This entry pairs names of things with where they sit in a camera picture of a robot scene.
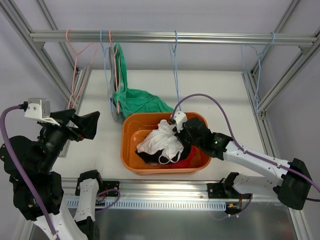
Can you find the light blue hanger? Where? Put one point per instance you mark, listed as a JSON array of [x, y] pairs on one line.
[[259, 55], [175, 70], [105, 62]]

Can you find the white tank top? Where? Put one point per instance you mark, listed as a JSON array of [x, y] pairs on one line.
[[163, 139]]

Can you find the grey tank top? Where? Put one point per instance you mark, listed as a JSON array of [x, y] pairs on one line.
[[112, 88]]

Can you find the white slotted cable duct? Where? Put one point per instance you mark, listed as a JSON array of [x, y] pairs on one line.
[[198, 205]]

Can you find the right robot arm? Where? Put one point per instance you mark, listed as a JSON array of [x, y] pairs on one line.
[[288, 181]]

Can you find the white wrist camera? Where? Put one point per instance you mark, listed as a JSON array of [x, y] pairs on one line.
[[178, 118], [39, 109]]

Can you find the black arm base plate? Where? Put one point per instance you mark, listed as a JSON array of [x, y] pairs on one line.
[[222, 191]]

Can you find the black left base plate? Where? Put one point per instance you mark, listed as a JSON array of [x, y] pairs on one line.
[[109, 188]]

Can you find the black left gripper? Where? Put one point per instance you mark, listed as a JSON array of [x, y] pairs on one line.
[[69, 127]]

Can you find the red tank top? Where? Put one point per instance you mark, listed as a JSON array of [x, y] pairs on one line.
[[185, 163]]

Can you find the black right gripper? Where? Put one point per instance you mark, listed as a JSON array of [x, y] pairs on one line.
[[186, 132]]

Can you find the orange plastic basket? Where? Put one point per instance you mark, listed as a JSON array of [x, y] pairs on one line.
[[134, 130]]

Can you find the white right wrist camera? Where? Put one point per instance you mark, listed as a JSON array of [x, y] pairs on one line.
[[178, 118]]

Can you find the green tank top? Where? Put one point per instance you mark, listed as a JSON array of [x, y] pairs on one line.
[[134, 101]]

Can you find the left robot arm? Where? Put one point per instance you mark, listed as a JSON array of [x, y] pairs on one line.
[[37, 190]]

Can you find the aluminium frame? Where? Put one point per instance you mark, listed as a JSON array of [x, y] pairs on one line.
[[12, 12]]

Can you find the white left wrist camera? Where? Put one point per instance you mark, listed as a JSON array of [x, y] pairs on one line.
[[39, 109]]

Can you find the black tank top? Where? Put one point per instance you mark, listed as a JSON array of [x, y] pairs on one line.
[[158, 157]]

